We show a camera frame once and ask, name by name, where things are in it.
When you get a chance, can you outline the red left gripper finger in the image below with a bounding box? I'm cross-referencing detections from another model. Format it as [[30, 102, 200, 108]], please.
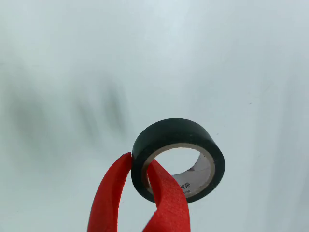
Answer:
[[142, 158, 191, 232], [86, 151, 133, 232]]

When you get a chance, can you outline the black tape roll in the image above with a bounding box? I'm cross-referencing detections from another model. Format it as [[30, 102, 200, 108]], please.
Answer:
[[131, 117, 225, 203]]

